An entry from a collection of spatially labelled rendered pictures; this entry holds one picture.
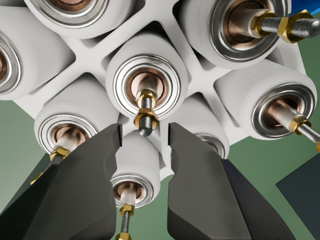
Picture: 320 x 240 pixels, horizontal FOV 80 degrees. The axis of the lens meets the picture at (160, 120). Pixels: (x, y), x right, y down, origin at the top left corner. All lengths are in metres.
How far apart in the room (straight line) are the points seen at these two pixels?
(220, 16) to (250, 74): 0.10
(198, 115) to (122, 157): 0.13
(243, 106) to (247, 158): 0.42
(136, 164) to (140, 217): 0.53
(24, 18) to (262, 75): 0.28
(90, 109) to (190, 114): 0.13
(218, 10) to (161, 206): 0.66
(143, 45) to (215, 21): 0.07
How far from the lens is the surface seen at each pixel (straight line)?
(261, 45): 0.23
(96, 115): 0.25
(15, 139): 0.67
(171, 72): 0.21
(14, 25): 0.25
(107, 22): 0.21
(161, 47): 0.21
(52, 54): 0.28
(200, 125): 0.25
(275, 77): 0.26
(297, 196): 0.76
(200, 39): 0.22
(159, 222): 0.84
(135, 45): 0.21
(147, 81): 0.21
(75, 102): 0.25
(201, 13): 0.21
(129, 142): 0.33
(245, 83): 0.27
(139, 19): 0.28
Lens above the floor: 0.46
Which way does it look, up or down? 61 degrees down
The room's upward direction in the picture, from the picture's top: 175 degrees clockwise
